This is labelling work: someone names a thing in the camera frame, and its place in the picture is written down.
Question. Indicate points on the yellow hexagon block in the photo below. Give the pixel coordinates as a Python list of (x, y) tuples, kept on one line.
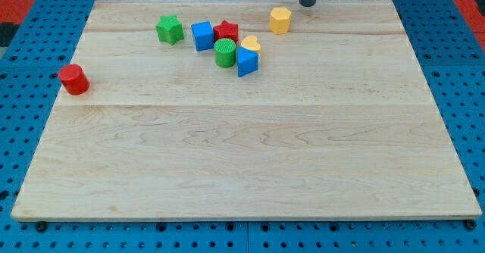
[(280, 19)]

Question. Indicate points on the yellow heart block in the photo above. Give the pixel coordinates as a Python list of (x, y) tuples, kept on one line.
[(251, 43)]

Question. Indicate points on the light wooden board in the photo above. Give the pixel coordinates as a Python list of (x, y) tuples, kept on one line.
[(337, 123)]

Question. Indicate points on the blue triangle block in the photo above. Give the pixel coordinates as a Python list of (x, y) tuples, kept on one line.
[(247, 61)]

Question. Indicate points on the green cylinder block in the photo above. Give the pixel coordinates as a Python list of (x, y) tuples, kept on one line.
[(225, 52)]

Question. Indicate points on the red star block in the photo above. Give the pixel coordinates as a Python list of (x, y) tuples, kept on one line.
[(226, 30)]

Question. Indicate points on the blue cube block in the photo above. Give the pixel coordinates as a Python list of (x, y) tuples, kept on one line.
[(203, 35)]

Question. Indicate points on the green star block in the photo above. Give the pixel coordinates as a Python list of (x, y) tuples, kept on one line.
[(169, 29)]

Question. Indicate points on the red cylinder block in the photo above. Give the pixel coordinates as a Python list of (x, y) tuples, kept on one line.
[(73, 79)]

